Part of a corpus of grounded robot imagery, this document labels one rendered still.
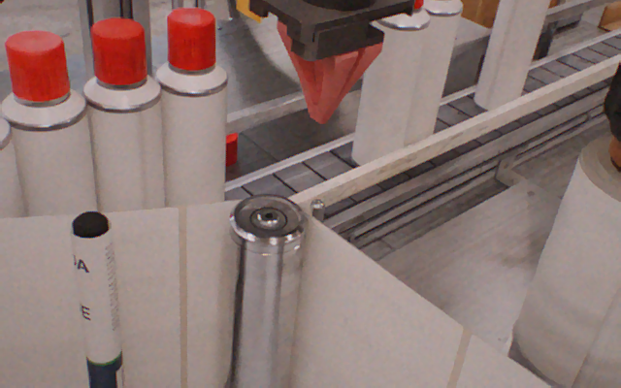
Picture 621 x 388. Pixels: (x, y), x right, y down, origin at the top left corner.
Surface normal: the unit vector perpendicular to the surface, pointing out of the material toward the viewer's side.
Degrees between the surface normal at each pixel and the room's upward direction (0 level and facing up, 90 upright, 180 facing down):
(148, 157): 90
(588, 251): 91
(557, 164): 0
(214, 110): 90
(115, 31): 3
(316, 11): 0
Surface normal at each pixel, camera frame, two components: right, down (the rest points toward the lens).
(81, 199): 0.85, 0.36
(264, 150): 0.09, -0.81
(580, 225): -0.94, 0.07
